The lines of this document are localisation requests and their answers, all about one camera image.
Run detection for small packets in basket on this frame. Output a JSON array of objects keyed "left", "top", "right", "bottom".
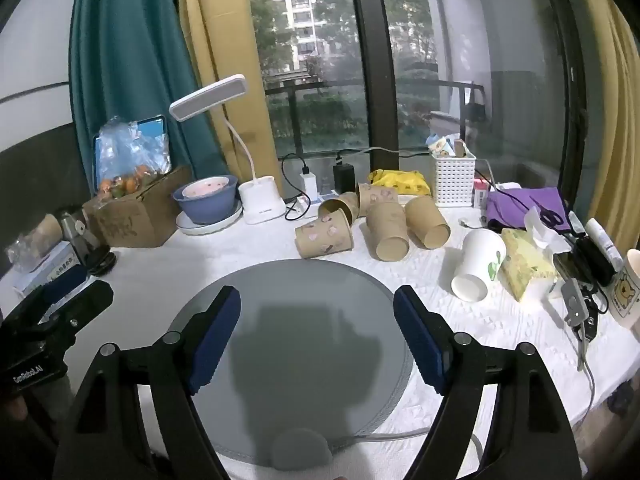
[{"left": 426, "top": 132, "right": 469, "bottom": 159}]

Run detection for white paper cup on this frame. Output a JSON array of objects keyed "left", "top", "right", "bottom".
[{"left": 451, "top": 230, "right": 507, "bottom": 303}]

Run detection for yellow plastic bag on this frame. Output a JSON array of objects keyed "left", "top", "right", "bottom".
[{"left": 368, "top": 169, "right": 432, "bottom": 197}]

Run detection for white charger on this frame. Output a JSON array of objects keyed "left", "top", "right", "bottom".
[{"left": 299, "top": 162, "right": 319, "bottom": 196}]

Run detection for metal clip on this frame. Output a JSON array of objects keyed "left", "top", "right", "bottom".
[{"left": 60, "top": 210, "right": 102, "bottom": 257}]

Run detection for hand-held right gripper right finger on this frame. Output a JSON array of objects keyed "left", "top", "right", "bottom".
[{"left": 393, "top": 285, "right": 584, "bottom": 480}]

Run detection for brown paper roll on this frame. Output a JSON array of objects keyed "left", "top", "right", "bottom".
[{"left": 22, "top": 214, "right": 64, "bottom": 249}]

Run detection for white plate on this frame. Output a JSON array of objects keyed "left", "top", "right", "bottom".
[{"left": 175, "top": 200, "right": 244, "bottom": 236}]

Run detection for teal curtain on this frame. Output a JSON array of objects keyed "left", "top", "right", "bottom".
[{"left": 69, "top": 0, "right": 228, "bottom": 201}]

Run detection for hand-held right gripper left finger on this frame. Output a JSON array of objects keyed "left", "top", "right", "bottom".
[{"left": 52, "top": 285, "right": 242, "bottom": 480}]

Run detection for black scissors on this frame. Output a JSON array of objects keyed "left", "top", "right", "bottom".
[{"left": 537, "top": 206, "right": 568, "bottom": 231}]

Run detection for red and white box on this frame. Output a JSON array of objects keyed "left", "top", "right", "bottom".
[{"left": 472, "top": 177, "right": 494, "bottom": 211}]

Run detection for white power strip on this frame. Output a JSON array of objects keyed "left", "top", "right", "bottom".
[{"left": 285, "top": 190, "right": 343, "bottom": 221}]

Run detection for purple cloth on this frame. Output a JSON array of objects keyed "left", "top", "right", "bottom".
[{"left": 486, "top": 187, "right": 569, "bottom": 235}]

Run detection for blue bowl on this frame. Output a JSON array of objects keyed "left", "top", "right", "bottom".
[{"left": 172, "top": 175, "right": 240, "bottom": 225}]

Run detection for plastic bag of fruit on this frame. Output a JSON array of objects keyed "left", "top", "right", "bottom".
[{"left": 95, "top": 117, "right": 173, "bottom": 198}]

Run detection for black cable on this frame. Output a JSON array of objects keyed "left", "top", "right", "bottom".
[{"left": 279, "top": 152, "right": 307, "bottom": 222}]

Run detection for white tube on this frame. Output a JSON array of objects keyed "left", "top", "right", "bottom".
[{"left": 585, "top": 218, "right": 625, "bottom": 271}]

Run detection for white plastic basket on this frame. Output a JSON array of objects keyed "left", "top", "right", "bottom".
[{"left": 432, "top": 150, "right": 476, "bottom": 207}]

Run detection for black pouch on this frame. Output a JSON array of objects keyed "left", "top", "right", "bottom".
[{"left": 552, "top": 237, "right": 617, "bottom": 292}]

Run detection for yellow tissue pack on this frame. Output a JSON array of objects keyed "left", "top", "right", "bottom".
[{"left": 500, "top": 207, "right": 571, "bottom": 303}]

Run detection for black window frame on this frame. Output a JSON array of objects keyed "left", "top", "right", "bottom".
[{"left": 345, "top": 0, "right": 402, "bottom": 163}]

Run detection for yellow curtain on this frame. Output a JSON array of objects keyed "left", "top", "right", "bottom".
[
  {"left": 565, "top": 0, "right": 640, "bottom": 256},
  {"left": 177, "top": 0, "right": 281, "bottom": 186}
]

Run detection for brown printed paper cup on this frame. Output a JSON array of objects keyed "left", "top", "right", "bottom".
[
  {"left": 294, "top": 208, "right": 355, "bottom": 260},
  {"left": 356, "top": 182, "right": 399, "bottom": 208}
]

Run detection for white desk lamp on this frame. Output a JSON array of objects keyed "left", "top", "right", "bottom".
[{"left": 169, "top": 74, "right": 286, "bottom": 226}]

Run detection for grey round mat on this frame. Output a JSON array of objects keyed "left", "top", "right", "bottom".
[{"left": 167, "top": 259, "right": 415, "bottom": 466}]

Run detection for blue and white box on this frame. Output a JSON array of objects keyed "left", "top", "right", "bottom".
[{"left": 10, "top": 241, "right": 89, "bottom": 297}]

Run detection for black charger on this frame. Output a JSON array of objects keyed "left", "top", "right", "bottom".
[{"left": 333, "top": 162, "right": 356, "bottom": 194}]

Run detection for black round lid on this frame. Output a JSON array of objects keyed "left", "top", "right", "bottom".
[{"left": 85, "top": 250, "right": 117, "bottom": 277}]

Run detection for bear print mug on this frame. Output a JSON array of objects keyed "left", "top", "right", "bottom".
[{"left": 606, "top": 249, "right": 640, "bottom": 330}]

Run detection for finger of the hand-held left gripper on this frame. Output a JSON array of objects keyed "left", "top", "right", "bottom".
[
  {"left": 10, "top": 280, "right": 114, "bottom": 343},
  {"left": 27, "top": 264, "right": 89, "bottom": 307}
]

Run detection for cardboard box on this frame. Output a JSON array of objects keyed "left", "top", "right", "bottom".
[{"left": 81, "top": 165, "right": 193, "bottom": 248}]

